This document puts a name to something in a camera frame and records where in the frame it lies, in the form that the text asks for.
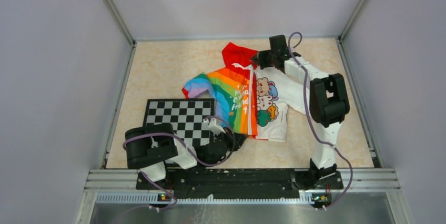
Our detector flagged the rainbow and white kids jacket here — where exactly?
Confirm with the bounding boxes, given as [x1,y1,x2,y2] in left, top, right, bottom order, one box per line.
[182,43,306,142]

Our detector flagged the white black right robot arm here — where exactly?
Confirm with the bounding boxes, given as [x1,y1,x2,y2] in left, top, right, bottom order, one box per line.
[251,35,350,188]

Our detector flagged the black white checkerboard mat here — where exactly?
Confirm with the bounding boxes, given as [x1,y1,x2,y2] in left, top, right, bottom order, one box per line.
[143,98,215,147]

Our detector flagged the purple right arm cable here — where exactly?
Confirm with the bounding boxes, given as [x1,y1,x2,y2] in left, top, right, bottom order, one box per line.
[287,32,354,211]

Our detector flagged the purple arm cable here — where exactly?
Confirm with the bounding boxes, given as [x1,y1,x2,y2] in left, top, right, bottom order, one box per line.
[287,32,354,211]
[121,115,238,212]

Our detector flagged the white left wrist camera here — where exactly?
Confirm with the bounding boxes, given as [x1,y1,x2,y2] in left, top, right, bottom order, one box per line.
[202,118,226,135]

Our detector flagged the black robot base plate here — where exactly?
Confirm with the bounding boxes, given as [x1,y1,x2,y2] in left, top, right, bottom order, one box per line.
[156,168,344,199]

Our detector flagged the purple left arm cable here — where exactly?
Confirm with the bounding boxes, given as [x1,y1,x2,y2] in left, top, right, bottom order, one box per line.
[121,115,238,212]

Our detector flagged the aluminium frame rail front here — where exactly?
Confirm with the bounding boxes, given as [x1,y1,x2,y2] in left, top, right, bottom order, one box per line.
[76,168,411,223]

